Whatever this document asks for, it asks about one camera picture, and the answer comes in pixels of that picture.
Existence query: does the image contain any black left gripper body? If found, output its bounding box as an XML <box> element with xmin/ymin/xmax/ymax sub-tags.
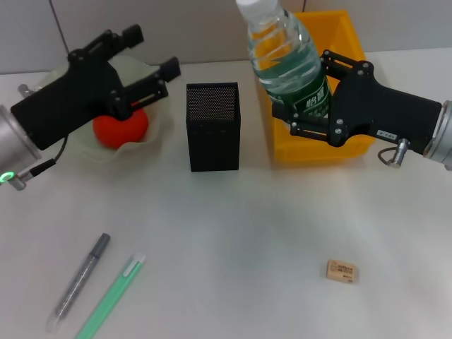
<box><xmin>10</xmin><ymin>49</ymin><xmax>137</xmax><ymax>151</ymax></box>

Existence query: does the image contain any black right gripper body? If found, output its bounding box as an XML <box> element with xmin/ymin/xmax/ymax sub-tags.
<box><xmin>326</xmin><ymin>61</ymin><xmax>444</xmax><ymax>158</ymax></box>

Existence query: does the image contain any red-orange toy orange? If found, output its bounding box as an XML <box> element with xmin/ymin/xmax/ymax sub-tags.
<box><xmin>92</xmin><ymin>107</ymin><xmax>148</xmax><ymax>148</ymax></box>

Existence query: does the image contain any clear water bottle green label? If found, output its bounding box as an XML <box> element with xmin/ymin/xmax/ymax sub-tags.
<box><xmin>235</xmin><ymin>0</ymin><xmax>333</xmax><ymax>123</ymax></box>

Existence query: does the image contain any translucent wavy fruit plate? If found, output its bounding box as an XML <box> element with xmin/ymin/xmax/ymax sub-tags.
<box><xmin>33</xmin><ymin>52</ymin><xmax>174</xmax><ymax>162</ymax></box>

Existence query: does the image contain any black mesh pen holder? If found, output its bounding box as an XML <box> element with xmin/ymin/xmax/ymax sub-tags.
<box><xmin>186</xmin><ymin>81</ymin><xmax>241</xmax><ymax>173</ymax></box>

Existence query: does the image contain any beige eraser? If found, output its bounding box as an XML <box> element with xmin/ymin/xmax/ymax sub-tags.
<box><xmin>326</xmin><ymin>258</ymin><xmax>357</xmax><ymax>283</ymax></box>

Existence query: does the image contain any silver glitter pen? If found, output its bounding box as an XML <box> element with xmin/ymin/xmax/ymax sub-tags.
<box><xmin>45</xmin><ymin>232</ymin><xmax>112</xmax><ymax>335</ymax></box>

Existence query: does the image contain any mint green pen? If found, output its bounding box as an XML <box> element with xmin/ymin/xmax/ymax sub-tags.
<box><xmin>73</xmin><ymin>252</ymin><xmax>147</xmax><ymax>339</ymax></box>

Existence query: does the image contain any yellow plastic bin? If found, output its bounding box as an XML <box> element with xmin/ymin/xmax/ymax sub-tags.
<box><xmin>257</xmin><ymin>9</ymin><xmax>377</xmax><ymax>163</ymax></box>

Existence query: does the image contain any right gripper cable with plug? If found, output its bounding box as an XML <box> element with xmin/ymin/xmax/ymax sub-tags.
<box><xmin>376</xmin><ymin>138</ymin><xmax>412</xmax><ymax>170</ymax></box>

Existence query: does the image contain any gripper cable with plug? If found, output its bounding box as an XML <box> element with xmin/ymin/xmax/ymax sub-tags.
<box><xmin>376</xmin><ymin>138</ymin><xmax>412</xmax><ymax>170</ymax></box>
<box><xmin>12</xmin><ymin>133</ymin><xmax>70</xmax><ymax>191</ymax></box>

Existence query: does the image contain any left gripper cable with plug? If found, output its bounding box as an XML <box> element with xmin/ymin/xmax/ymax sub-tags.
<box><xmin>12</xmin><ymin>133</ymin><xmax>70</xmax><ymax>191</ymax></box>

